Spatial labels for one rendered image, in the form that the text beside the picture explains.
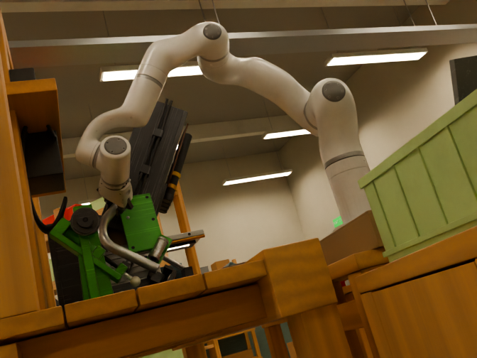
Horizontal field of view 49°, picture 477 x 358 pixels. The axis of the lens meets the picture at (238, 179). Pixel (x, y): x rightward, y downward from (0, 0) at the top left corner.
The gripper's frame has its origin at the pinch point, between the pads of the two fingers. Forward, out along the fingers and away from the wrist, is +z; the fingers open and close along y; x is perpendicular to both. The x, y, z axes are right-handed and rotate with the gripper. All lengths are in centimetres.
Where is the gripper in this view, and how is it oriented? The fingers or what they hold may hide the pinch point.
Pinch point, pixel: (114, 206)
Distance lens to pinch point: 176.2
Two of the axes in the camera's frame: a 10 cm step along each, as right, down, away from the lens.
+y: -8.7, -4.7, 1.3
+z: -1.9, 5.8, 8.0
